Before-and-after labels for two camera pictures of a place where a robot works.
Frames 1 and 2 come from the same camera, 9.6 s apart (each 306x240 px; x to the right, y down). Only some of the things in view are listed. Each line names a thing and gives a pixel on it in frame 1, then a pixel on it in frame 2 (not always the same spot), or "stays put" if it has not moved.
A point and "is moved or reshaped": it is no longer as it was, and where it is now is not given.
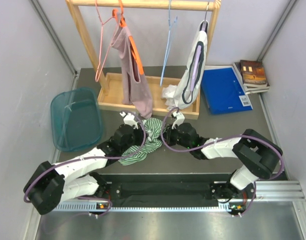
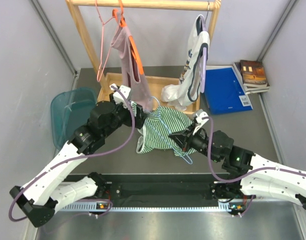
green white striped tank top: x=154 y=131 is moved or reshaped
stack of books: x=252 y=76 stays put
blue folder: x=223 y=90 stays put
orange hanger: x=133 y=47 stays put
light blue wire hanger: x=170 y=28 to x=180 y=153
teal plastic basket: x=77 y=119 stays put
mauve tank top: x=135 y=89 stays put
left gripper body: x=137 y=139 to x=122 y=116
